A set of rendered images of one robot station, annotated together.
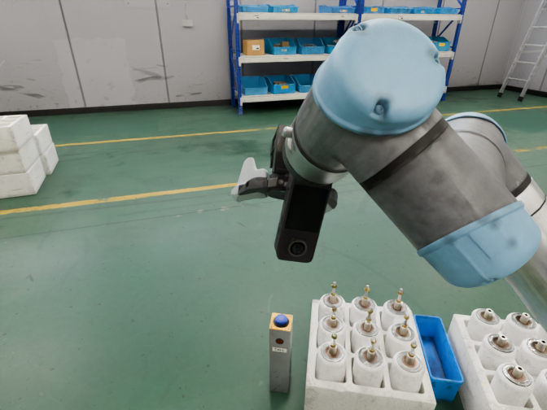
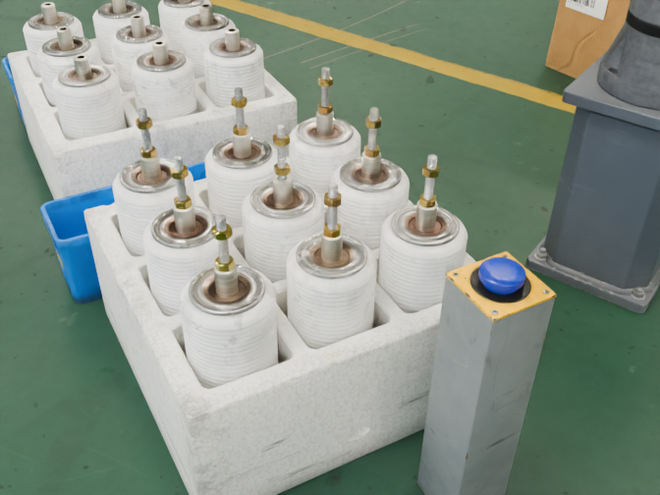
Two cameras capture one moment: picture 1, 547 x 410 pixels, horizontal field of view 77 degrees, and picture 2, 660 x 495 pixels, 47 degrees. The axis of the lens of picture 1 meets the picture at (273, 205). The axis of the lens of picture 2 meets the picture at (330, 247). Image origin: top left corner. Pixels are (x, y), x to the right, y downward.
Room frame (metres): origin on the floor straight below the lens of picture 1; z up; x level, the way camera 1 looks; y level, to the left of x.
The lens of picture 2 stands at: (1.27, 0.29, 0.75)
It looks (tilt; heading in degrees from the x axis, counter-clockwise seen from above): 38 degrees down; 232
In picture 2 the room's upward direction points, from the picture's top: 1 degrees clockwise
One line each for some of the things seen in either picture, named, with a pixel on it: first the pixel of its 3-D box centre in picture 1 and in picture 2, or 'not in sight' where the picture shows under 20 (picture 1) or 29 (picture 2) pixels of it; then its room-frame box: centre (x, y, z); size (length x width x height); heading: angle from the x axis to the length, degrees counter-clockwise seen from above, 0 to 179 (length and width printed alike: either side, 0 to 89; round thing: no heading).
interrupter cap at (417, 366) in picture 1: (409, 361); (324, 132); (0.73, -0.42, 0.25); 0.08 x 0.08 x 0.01
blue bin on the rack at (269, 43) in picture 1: (279, 45); not in sight; (5.63, -0.09, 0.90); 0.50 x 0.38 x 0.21; 18
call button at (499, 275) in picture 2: (281, 320); (501, 278); (0.83, -0.03, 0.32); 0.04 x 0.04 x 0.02
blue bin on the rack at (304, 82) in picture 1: (305, 83); not in sight; (5.73, -0.51, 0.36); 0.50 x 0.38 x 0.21; 18
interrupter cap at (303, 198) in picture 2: (367, 328); (283, 199); (0.86, -0.32, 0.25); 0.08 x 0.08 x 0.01
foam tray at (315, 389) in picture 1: (361, 359); (286, 303); (0.86, -0.32, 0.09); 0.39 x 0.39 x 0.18; 81
